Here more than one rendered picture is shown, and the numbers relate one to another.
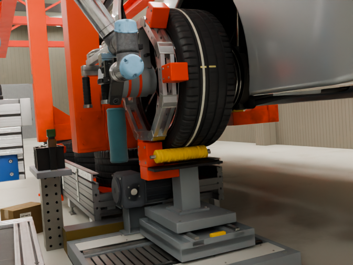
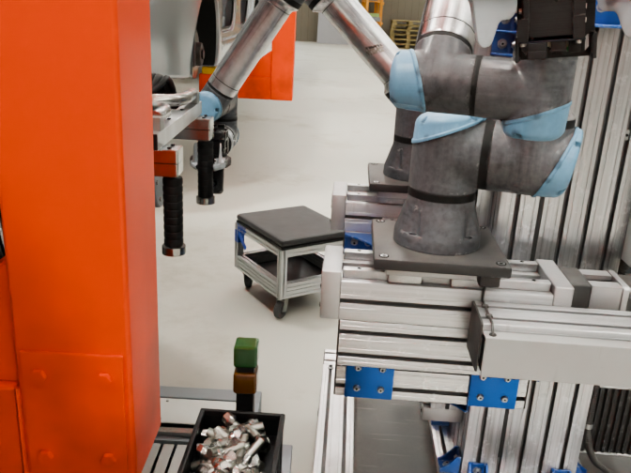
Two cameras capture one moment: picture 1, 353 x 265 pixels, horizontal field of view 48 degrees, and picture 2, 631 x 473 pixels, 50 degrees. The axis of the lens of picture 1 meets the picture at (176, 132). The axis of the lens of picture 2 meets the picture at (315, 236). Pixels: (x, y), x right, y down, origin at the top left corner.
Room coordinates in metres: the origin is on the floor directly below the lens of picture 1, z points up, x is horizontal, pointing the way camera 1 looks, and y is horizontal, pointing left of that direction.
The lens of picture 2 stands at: (2.89, 1.15, 1.21)
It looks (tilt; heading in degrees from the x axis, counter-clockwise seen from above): 19 degrees down; 205
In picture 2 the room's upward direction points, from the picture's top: 3 degrees clockwise
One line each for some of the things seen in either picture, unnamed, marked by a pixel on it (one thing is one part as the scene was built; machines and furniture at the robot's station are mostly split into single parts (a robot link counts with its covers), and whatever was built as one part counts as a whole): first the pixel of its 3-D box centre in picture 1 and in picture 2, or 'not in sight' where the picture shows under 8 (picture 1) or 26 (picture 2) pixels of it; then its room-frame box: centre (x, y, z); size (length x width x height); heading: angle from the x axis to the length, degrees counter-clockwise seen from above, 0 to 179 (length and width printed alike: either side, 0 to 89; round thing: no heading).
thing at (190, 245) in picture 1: (192, 230); not in sight; (1.89, -0.04, 0.13); 0.50 x 0.36 x 0.10; 25
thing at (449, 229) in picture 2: not in sight; (438, 214); (1.76, 0.87, 0.87); 0.15 x 0.15 x 0.10
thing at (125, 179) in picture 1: (153, 196); not in sight; (2.14, 0.15, 0.26); 0.42 x 0.18 x 0.35; 115
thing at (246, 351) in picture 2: (50, 133); (246, 352); (2.00, 0.63, 0.64); 0.04 x 0.04 x 0.04; 25
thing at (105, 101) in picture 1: (105, 84); (205, 170); (1.61, 0.27, 0.83); 0.04 x 0.04 x 0.16
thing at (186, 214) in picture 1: (185, 190); not in sight; (1.93, -0.03, 0.32); 0.40 x 0.30 x 0.28; 25
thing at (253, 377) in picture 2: (51, 143); (245, 378); (2.00, 0.63, 0.59); 0.04 x 0.04 x 0.04; 25
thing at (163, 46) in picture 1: (145, 81); not in sight; (1.86, 0.13, 0.85); 0.54 x 0.07 x 0.54; 25
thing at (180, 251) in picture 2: (86, 91); (173, 213); (1.92, 0.41, 0.83); 0.04 x 0.04 x 0.16
